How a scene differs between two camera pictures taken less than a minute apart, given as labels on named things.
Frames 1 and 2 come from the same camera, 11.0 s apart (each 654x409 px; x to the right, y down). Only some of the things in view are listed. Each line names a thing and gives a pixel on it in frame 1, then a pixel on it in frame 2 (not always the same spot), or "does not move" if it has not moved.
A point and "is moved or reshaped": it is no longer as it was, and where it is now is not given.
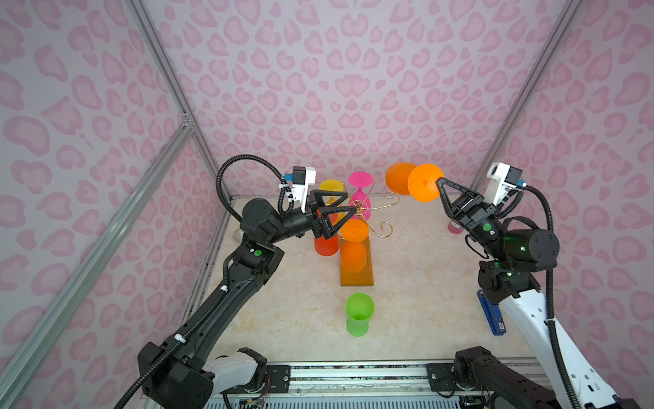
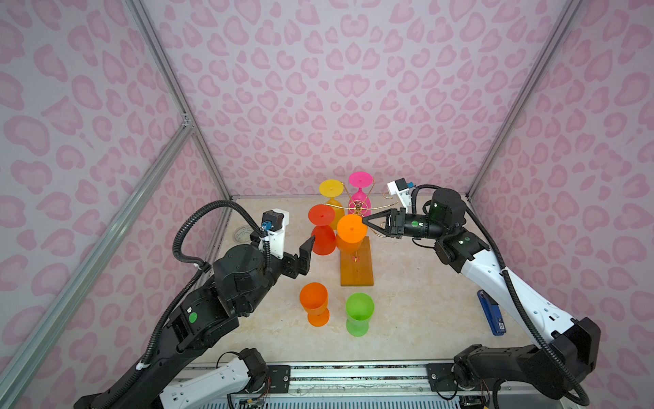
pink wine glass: [360, 199] does not move
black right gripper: [477, 219] to [398, 223]
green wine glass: [359, 308] does not move
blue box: [493, 314] does not move
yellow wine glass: [335, 185] does not move
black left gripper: [318, 224] to [293, 267]
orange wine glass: [402, 177] to [313, 297]
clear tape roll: [238, 235] does not move
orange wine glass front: [354, 233] is moved or reshaped
